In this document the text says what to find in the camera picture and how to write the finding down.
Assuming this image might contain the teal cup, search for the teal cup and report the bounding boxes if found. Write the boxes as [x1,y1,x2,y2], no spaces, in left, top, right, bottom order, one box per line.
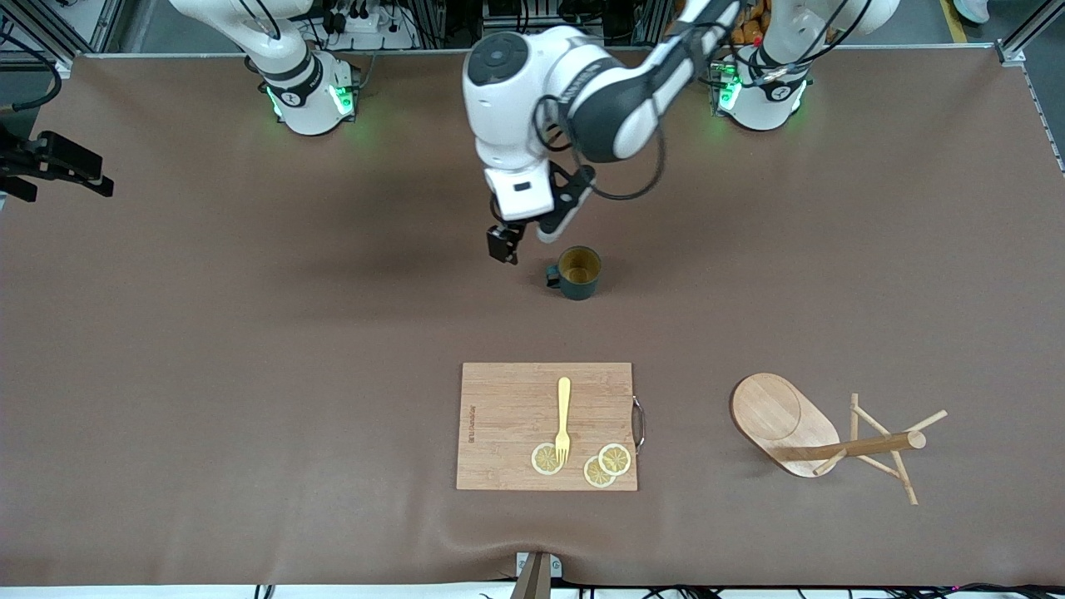
[546,245,602,301]

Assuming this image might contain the wooden mug rack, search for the wooden mug rack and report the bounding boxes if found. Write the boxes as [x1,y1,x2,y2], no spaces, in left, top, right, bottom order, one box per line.
[730,372,949,507]

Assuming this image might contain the yellow fork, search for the yellow fork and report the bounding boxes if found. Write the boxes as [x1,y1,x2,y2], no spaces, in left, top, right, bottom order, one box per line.
[555,377,573,465]

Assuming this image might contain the wooden cutting board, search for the wooden cutting board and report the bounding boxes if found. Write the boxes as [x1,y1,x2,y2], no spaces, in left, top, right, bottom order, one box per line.
[456,362,646,492]

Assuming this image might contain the white power strip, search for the white power strip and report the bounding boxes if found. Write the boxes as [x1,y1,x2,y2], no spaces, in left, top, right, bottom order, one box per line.
[329,8,417,51]

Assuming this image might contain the orange packaged snacks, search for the orange packaged snacks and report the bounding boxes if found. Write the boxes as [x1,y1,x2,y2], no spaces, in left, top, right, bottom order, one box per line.
[728,0,768,47]

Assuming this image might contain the brown table mat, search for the brown table mat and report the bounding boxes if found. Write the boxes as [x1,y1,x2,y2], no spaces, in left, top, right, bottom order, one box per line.
[0,46,1065,587]

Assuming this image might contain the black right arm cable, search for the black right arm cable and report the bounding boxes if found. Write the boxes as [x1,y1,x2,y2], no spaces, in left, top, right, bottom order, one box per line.
[0,29,63,111]

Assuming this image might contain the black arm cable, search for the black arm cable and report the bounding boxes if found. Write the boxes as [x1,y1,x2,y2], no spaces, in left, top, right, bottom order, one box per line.
[0,29,63,111]
[537,92,668,202]

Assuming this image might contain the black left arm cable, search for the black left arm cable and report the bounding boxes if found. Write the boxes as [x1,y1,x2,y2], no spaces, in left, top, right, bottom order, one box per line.
[537,92,668,202]

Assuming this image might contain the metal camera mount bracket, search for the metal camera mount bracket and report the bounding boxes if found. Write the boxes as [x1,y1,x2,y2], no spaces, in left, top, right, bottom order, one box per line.
[509,551,563,599]

